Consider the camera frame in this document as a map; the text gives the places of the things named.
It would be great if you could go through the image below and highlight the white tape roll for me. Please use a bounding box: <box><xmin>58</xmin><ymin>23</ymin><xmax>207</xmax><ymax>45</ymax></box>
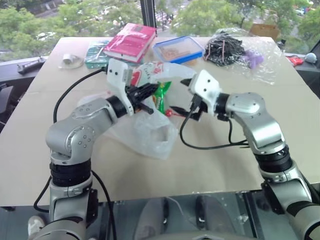
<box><xmin>58</xmin><ymin>53</ymin><xmax>85</xmax><ymax>70</ymax></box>

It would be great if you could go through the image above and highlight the red packet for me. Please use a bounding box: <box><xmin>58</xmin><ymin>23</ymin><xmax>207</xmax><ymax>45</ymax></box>
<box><xmin>285</xmin><ymin>55</ymin><xmax>304</xmax><ymax>67</ymax></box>

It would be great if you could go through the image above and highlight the thin white cable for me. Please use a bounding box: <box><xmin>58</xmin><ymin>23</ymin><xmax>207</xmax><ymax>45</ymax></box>
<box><xmin>164</xmin><ymin>196</ymin><xmax>186</xmax><ymax>221</ymax></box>

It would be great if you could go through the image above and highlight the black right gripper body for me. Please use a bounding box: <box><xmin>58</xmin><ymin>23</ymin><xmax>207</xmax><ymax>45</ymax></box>
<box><xmin>189</xmin><ymin>94</ymin><xmax>208</xmax><ymax>122</ymax></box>

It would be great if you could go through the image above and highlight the small white roll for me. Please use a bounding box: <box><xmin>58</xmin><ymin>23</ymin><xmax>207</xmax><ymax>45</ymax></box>
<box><xmin>62</xmin><ymin>53</ymin><xmax>75</xmax><ymax>65</ymax></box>

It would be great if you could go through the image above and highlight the brown cardboard box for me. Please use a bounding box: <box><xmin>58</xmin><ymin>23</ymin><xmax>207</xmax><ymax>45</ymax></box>
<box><xmin>249</xmin><ymin>23</ymin><xmax>280</xmax><ymax>41</ymax></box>

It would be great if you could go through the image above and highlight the white red-printed plastic bag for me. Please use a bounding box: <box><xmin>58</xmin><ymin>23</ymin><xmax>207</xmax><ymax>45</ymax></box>
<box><xmin>77</xmin><ymin>61</ymin><xmax>198</xmax><ymax>161</ymax></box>

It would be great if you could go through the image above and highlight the black office chair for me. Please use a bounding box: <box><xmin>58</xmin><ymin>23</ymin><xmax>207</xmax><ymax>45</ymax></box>
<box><xmin>0</xmin><ymin>83</ymin><xmax>15</xmax><ymax>126</ymax></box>

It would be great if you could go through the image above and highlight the green snack packet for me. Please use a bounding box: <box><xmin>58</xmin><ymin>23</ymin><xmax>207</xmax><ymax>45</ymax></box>
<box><xmin>152</xmin><ymin>81</ymin><xmax>173</xmax><ymax>117</ymax></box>

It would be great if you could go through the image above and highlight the grey robot torso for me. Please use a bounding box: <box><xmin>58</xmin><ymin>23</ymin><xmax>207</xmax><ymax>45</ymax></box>
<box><xmin>162</xmin><ymin>231</ymin><xmax>261</xmax><ymax>240</ymax></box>

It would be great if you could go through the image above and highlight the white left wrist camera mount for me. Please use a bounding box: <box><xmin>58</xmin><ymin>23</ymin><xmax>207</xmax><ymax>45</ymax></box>
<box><xmin>106</xmin><ymin>58</ymin><xmax>135</xmax><ymax>116</ymax></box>

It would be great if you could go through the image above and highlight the pink hardcover book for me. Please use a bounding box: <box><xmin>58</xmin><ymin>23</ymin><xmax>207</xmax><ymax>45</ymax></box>
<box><xmin>102</xmin><ymin>22</ymin><xmax>158</xmax><ymax>63</ymax></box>

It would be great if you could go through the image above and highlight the black clips bundle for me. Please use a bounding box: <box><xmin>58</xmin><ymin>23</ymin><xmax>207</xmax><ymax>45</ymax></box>
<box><xmin>203</xmin><ymin>33</ymin><xmax>247</xmax><ymax>67</ymax></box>

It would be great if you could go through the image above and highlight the clear crinkled plastic bag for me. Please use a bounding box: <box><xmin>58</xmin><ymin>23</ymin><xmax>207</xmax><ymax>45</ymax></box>
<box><xmin>207</xmin><ymin>27</ymin><xmax>282</xmax><ymax>86</ymax></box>

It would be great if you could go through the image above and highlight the white shoe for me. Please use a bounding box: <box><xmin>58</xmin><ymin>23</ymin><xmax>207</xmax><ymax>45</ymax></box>
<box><xmin>27</xmin><ymin>216</ymin><xmax>46</xmax><ymax>237</ymax></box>

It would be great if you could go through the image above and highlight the clear blue-lidded food container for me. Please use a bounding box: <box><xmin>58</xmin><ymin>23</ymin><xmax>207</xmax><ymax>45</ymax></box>
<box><xmin>152</xmin><ymin>36</ymin><xmax>204</xmax><ymax>65</ymax></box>

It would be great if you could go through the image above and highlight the red lollipop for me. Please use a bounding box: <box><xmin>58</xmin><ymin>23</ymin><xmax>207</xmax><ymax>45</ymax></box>
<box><xmin>166</xmin><ymin>108</ymin><xmax>186</xmax><ymax>118</ymax></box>

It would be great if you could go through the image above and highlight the purple soft item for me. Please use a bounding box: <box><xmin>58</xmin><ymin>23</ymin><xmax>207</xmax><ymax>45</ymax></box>
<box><xmin>243</xmin><ymin>49</ymin><xmax>265</xmax><ymax>70</ymax></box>

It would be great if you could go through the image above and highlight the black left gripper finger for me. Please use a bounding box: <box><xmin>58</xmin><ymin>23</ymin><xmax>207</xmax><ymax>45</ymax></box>
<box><xmin>136</xmin><ymin>101</ymin><xmax>155</xmax><ymax>115</ymax></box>
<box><xmin>139</xmin><ymin>83</ymin><xmax>160</xmax><ymax>97</ymax></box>

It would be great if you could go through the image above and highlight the teal tissue pack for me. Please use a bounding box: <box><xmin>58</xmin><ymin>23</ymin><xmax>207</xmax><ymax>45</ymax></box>
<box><xmin>84</xmin><ymin>41</ymin><xmax>111</xmax><ymax>70</ymax></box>

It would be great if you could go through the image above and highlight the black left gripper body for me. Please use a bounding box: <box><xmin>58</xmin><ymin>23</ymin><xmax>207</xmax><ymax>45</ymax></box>
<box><xmin>124</xmin><ymin>84</ymin><xmax>148</xmax><ymax>111</ymax></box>

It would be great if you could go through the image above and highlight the black remote controller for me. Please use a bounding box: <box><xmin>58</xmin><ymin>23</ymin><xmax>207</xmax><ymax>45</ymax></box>
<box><xmin>16</xmin><ymin>56</ymin><xmax>48</xmax><ymax>75</ymax></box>

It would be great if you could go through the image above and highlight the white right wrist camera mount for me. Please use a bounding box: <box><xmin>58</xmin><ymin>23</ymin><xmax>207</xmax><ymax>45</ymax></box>
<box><xmin>187</xmin><ymin>69</ymin><xmax>223</xmax><ymax>117</ymax></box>

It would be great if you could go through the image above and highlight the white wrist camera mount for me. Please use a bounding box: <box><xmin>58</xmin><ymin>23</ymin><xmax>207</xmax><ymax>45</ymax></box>
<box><xmin>106</xmin><ymin>58</ymin><xmax>135</xmax><ymax>116</ymax></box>
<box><xmin>187</xmin><ymin>69</ymin><xmax>223</xmax><ymax>117</ymax></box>

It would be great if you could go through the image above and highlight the dark window frame post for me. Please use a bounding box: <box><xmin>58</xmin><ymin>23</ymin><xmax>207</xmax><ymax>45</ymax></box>
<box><xmin>140</xmin><ymin>0</ymin><xmax>157</xmax><ymax>28</ymax></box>

